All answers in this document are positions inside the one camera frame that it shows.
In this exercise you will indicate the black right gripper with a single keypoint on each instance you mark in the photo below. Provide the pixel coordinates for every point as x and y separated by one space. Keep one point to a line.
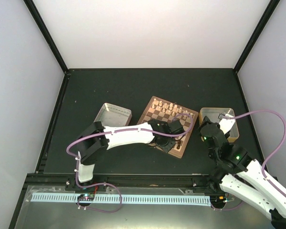
206 121

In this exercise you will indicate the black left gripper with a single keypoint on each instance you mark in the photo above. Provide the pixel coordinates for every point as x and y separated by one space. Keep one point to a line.
167 148

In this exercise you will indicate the dark chess rook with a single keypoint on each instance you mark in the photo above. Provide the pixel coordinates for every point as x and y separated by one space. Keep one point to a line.
179 144

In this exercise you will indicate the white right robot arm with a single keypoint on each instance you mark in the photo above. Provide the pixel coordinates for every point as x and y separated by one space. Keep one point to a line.
238 174

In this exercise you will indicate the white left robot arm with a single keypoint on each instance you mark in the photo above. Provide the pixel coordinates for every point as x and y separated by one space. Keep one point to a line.
90 150

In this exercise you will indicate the wooden chess board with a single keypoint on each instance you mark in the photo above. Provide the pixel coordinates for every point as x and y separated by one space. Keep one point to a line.
185 119

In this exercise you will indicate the white chess pieces row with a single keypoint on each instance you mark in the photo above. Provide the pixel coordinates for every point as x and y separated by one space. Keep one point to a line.
165 111

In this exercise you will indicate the yellow metal tray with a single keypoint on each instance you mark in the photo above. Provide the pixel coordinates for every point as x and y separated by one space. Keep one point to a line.
213 114

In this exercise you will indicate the pink metal tray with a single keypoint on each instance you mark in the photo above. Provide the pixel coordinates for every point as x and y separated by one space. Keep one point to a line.
113 115

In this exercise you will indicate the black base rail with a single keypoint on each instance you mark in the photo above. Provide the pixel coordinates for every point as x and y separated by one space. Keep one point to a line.
199 183

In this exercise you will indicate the black frame post right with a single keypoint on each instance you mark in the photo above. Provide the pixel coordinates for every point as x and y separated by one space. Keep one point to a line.
268 12

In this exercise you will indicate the black frame post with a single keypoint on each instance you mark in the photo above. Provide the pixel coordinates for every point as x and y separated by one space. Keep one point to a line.
268 12
46 34

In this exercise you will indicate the light blue slotted cable duct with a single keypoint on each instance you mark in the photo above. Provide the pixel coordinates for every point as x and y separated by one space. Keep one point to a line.
123 199

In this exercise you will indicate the black frame post left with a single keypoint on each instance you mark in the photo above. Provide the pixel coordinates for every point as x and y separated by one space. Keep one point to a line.
46 34

